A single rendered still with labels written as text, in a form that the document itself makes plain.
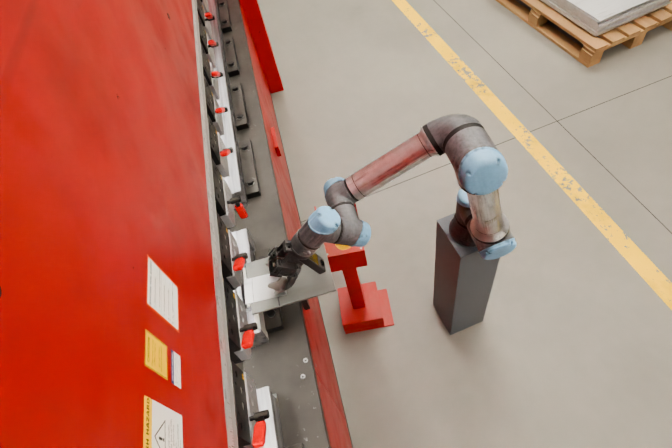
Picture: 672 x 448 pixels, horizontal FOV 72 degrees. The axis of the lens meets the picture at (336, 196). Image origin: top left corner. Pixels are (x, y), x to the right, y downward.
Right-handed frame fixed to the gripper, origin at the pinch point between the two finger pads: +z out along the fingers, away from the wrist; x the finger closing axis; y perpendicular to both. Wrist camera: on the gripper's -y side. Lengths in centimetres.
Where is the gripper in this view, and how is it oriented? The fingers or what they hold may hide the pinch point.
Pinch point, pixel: (277, 282)
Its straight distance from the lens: 148.1
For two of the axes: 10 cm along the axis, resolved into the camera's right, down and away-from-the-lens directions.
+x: 1.8, 7.7, -6.1
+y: -8.4, -2.1, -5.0
